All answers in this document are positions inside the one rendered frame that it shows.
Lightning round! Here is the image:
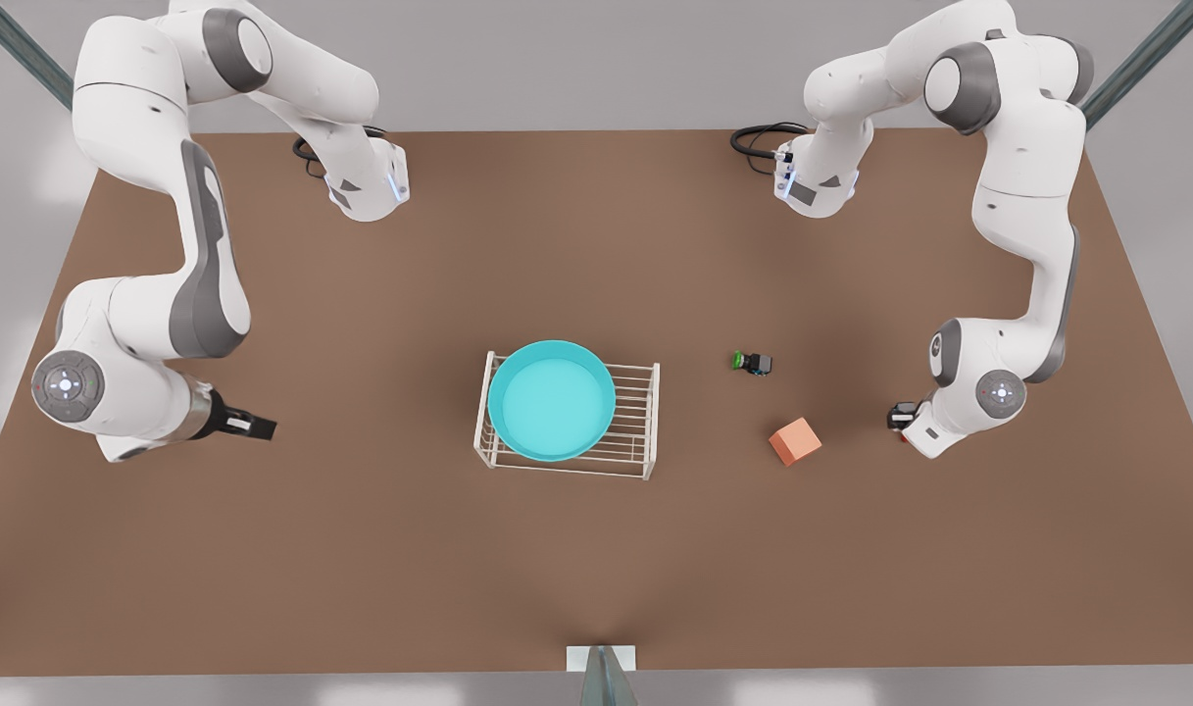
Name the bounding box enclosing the cyan round plate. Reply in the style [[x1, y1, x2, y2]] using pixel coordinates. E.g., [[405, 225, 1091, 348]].
[[487, 339, 618, 463]]

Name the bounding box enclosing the orange cube block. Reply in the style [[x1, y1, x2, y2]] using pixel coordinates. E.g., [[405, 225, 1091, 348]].
[[768, 417, 823, 468]]

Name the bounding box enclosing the white wire shelf rack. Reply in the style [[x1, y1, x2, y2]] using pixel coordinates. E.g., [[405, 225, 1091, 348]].
[[472, 350, 662, 482]]

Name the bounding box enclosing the black cable loop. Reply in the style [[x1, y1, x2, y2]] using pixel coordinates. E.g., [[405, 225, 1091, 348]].
[[291, 126, 389, 183], [729, 122, 813, 178]]

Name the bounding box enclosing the silver frame post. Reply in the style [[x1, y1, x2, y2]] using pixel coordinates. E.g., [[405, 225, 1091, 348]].
[[1080, 0, 1193, 131], [0, 0, 75, 112], [566, 643, 639, 706]]

